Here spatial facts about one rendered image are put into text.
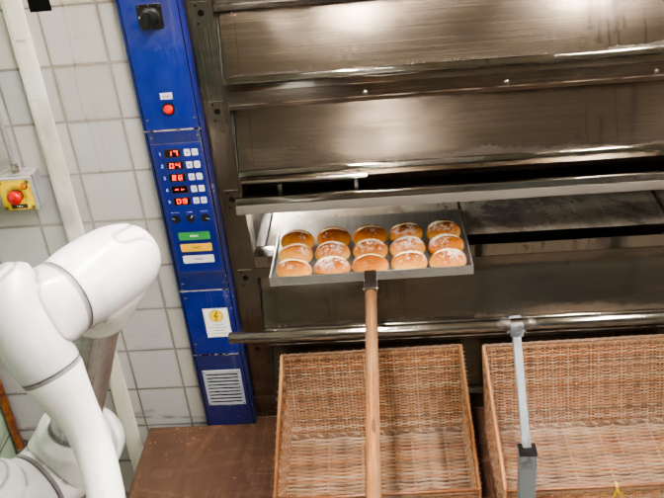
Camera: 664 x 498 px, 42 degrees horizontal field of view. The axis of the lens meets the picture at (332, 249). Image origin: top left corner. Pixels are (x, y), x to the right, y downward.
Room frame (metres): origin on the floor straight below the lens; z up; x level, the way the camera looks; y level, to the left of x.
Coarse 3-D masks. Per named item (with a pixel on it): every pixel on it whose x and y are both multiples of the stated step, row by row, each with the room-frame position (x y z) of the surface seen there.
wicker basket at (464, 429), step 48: (288, 384) 2.10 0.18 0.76; (336, 384) 2.08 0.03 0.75; (384, 384) 2.07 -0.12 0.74; (432, 384) 2.05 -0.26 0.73; (288, 432) 2.00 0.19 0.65; (336, 432) 2.04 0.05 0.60; (384, 432) 2.02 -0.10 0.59; (432, 432) 2.00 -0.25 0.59; (288, 480) 1.87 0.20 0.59; (336, 480) 1.85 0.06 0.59; (384, 480) 1.83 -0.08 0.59; (432, 480) 1.80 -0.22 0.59
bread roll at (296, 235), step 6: (288, 234) 2.19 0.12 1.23; (294, 234) 2.18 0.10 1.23; (300, 234) 2.18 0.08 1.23; (306, 234) 2.18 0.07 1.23; (282, 240) 2.19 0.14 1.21; (288, 240) 2.17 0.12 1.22; (294, 240) 2.17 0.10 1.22; (300, 240) 2.16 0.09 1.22; (306, 240) 2.17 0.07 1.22; (312, 240) 2.18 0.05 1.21; (282, 246) 2.19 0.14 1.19; (312, 246) 2.18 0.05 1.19
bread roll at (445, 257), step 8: (448, 248) 2.01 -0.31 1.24; (432, 256) 2.00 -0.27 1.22; (440, 256) 1.99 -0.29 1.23; (448, 256) 1.98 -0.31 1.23; (456, 256) 1.98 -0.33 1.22; (464, 256) 2.00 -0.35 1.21; (432, 264) 1.99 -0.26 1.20; (440, 264) 1.98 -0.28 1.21; (448, 264) 1.97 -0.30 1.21; (456, 264) 1.97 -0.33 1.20; (464, 264) 1.99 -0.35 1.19
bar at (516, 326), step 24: (624, 312) 1.72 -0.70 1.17; (648, 312) 1.71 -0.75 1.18; (240, 336) 1.80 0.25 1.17; (264, 336) 1.79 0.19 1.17; (288, 336) 1.78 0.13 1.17; (312, 336) 1.77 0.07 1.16; (336, 336) 1.77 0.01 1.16; (360, 336) 1.76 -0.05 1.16; (384, 336) 1.76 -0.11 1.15; (528, 432) 1.55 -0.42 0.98; (528, 456) 1.50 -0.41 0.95; (528, 480) 1.50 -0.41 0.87
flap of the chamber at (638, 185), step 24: (552, 168) 2.12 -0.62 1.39; (576, 168) 2.10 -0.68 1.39; (600, 168) 2.08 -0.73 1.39; (624, 168) 2.05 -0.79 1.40; (648, 168) 2.03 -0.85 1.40; (264, 192) 2.14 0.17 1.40; (288, 192) 2.12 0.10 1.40; (312, 192) 2.09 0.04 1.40; (480, 192) 1.96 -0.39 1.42; (504, 192) 1.95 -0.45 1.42; (528, 192) 1.95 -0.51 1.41; (552, 192) 1.94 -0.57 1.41; (576, 192) 1.93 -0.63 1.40; (600, 192) 1.93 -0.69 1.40
